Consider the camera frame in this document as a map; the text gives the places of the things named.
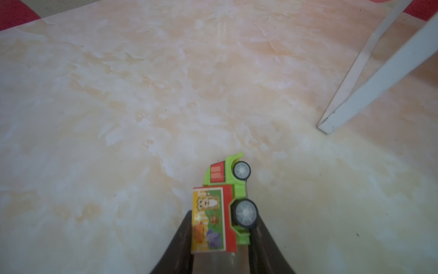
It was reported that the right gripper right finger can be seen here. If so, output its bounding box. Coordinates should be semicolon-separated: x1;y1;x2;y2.
248;216;296;274

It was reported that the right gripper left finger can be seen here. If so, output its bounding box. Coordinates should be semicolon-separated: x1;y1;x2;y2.
151;211;194;274

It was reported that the wooden two-tier shelf white frame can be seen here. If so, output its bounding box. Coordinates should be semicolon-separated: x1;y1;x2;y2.
317;1;438;135

